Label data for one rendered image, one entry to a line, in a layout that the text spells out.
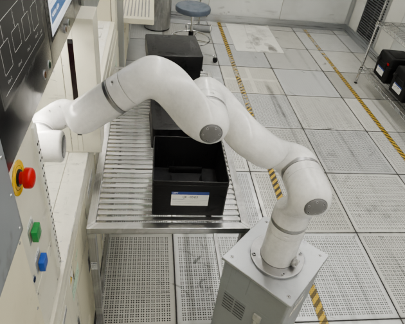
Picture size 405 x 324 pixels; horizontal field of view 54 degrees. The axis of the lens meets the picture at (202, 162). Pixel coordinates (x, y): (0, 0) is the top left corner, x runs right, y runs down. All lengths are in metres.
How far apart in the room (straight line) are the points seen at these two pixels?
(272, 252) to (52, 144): 0.77
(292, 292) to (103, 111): 0.84
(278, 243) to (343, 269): 1.27
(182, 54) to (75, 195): 1.00
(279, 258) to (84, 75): 0.91
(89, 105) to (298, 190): 0.59
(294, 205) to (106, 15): 2.11
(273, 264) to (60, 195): 0.77
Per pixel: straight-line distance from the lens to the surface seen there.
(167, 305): 2.18
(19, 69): 0.79
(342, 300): 2.43
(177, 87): 0.92
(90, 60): 1.43
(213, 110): 0.90
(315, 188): 1.11
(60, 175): 1.54
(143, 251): 2.38
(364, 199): 3.10
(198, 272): 2.31
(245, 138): 1.03
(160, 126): 1.80
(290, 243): 1.32
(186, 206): 1.49
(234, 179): 1.71
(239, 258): 1.43
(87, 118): 0.98
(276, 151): 1.07
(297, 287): 1.41
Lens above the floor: 1.86
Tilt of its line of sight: 38 degrees down
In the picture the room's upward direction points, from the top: 8 degrees clockwise
